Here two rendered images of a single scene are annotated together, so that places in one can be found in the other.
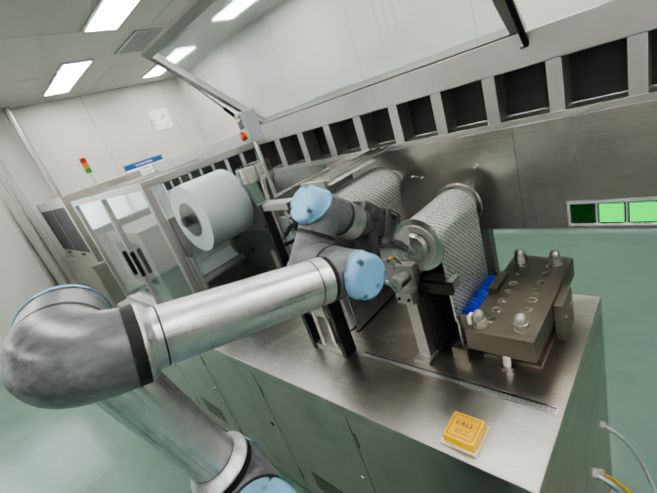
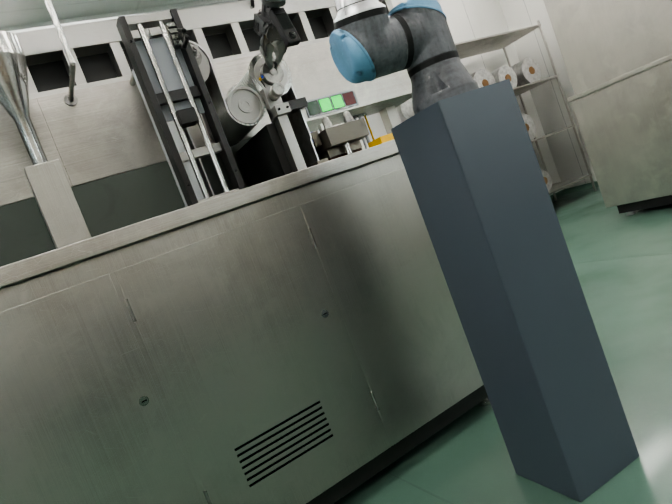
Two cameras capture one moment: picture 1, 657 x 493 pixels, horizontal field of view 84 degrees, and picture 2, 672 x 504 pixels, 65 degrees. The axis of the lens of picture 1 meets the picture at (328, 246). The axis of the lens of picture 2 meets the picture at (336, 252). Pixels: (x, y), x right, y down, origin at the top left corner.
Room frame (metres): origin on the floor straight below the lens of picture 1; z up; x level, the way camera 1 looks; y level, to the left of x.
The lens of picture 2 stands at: (0.45, 1.49, 0.77)
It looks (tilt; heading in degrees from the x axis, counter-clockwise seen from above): 4 degrees down; 284
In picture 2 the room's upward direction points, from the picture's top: 21 degrees counter-clockwise
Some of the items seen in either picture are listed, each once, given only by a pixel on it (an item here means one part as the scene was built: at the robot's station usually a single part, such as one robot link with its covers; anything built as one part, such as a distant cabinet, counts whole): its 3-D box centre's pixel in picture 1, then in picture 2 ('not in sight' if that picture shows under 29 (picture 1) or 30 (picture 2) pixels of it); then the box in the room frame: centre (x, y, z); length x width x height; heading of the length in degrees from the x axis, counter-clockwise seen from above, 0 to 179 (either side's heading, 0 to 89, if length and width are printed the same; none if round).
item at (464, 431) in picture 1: (464, 430); (383, 141); (0.59, -0.15, 0.91); 0.07 x 0.07 x 0.02; 42
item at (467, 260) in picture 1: (467, 269); (288, 122); (0.90, -0.35, 1.11); 0.23 x 0.01 x 0.18; 132
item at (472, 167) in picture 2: not in sight; (513, 290); (0.40, 0.23, 0.45); 0.20 x 0.20 x 0.90; 36
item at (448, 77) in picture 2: not in sight; (439, 83); (0.40, 0.23, 0.95); 0.15 x 0.15 x 0.10
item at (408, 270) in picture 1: (415, 314); (287, 132); (0.87, -0.17, 1.05); 0.06 x 0.05 x 0.31; 132
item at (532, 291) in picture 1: (523, 299); (322, 148); (0.84, -0.46, 1.00); 0.40 x 0.16 x 0.06; 132
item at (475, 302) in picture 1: (481, 295); not in sight; (0.89, -0.36, 1.03); 0.21 x 0.04 x 0.03; 132
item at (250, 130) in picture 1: (246, 126); not in sight; (1.30, 0.13, 1.66); 0.07 x 0.07 x 0.10; 26
